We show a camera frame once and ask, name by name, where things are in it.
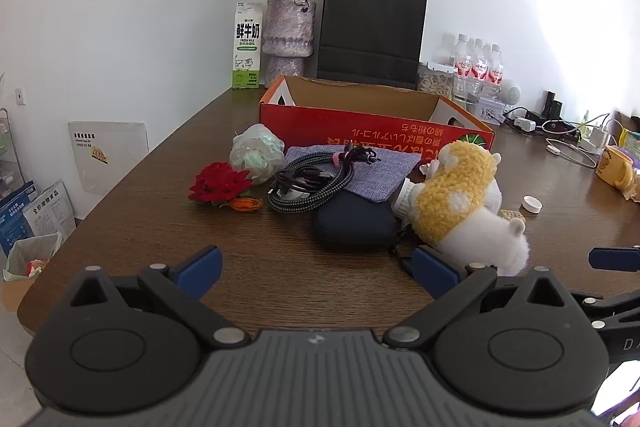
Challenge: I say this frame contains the yellow white plush toy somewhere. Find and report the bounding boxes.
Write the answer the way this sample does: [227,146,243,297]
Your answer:
[392,141,529,277]

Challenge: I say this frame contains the white bottle cap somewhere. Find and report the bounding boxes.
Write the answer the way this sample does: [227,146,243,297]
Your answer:
[522,195,542,215]

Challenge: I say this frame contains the red fabric rose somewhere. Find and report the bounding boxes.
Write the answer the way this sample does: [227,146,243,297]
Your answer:
[188,162,262,212]

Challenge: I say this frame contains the pale green plastic bag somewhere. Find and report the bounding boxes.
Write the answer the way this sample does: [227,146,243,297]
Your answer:
[229,124,285,185]

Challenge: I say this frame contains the black braided cable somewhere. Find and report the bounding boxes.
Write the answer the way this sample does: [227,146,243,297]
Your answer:
[266,144,382,215]

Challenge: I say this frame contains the small gold packet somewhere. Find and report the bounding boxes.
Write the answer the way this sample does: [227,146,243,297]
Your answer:
[499,209,524,220]

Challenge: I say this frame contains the crumpled white tissue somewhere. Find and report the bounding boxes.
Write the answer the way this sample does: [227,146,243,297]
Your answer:
[420,159,439,179]

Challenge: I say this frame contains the dark navy zip case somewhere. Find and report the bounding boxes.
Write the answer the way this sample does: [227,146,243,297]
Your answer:
[312,191,399,254]

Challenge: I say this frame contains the purple woven pouch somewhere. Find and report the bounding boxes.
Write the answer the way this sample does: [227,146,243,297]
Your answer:
[283,145,422,202]

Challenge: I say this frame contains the cardboard trash box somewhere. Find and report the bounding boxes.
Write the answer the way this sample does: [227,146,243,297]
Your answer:
[1,232,63,312]

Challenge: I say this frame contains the red cardboard box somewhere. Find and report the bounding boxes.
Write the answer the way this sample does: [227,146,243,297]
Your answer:
[259,76,495,161]

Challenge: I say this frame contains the blue white paper boxes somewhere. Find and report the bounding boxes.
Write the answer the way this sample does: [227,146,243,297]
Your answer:
[0,181,76,256]

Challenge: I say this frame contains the white patterned tin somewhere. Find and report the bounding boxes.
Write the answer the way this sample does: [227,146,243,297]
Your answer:
[466,98,508,124]

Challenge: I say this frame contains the white round speaker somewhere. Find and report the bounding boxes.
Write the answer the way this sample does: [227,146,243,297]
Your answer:
[498,80,522,106]

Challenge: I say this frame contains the seed filled clear container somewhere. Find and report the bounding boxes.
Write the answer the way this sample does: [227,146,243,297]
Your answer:
[416,62,454,98]

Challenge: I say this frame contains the water bottle pack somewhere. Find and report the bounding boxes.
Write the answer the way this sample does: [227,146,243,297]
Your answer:
[432,34,502,103]

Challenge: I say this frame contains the black paper shopping bag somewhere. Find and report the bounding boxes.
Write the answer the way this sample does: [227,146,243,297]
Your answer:
[317,0,427,90]

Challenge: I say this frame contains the green white milk carton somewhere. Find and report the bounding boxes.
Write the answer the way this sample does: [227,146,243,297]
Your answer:
[231,2,262,89]

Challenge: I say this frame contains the purple textured vase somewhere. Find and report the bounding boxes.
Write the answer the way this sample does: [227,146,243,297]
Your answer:
[262,0,317,87]

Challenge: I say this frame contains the white charger with cables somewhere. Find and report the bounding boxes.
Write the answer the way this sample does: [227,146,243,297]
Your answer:
[504,106,626,169]

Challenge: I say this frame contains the white wall panel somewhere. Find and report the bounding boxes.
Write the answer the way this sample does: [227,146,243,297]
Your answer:
[68,121,149,196]

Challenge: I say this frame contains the wire storage rack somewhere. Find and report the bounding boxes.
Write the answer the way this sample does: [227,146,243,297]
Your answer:
[0,107,25,198]

